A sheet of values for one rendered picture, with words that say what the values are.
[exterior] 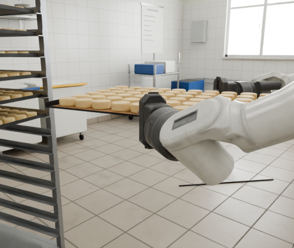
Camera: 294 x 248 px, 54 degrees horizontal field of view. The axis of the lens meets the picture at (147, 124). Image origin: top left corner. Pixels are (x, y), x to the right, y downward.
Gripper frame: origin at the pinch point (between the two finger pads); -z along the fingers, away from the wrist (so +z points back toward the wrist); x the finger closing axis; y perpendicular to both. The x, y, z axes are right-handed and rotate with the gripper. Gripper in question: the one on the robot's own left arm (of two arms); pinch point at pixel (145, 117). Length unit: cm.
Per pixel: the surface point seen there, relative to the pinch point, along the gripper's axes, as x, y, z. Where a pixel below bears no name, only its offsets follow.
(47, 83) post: 0, 19, -77
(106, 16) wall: 70, -86, -417
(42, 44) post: 18, 20, -78
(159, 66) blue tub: -7, -161, -375
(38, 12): 31, 21, -78
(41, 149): -32, 24, -82
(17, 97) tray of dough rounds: -4, 32, -72
